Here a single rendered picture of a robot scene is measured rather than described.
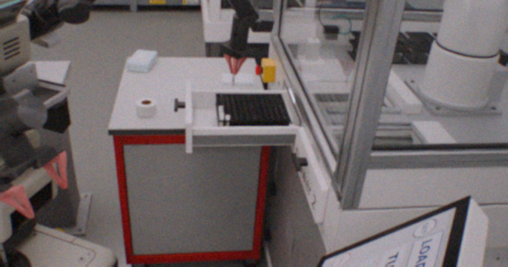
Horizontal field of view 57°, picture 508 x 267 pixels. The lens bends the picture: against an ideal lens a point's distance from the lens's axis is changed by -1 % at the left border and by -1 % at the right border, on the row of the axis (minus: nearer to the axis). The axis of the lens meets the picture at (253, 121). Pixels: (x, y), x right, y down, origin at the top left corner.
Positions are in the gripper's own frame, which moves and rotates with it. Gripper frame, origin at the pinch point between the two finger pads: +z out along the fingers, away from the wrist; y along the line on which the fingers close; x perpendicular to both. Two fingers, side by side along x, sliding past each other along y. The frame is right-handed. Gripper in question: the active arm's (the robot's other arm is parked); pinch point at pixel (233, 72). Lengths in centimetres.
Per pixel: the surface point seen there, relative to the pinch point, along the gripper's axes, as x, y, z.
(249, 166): -6.1, -8.9, 38.5
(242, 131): 17.1, -16.8, 7.1
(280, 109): 0.3, -19.7, 5.1
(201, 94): 6.6, 7.5, 9.3
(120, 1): -214, 293, 109
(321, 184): 30, -49, 0
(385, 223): 30, -66, 2
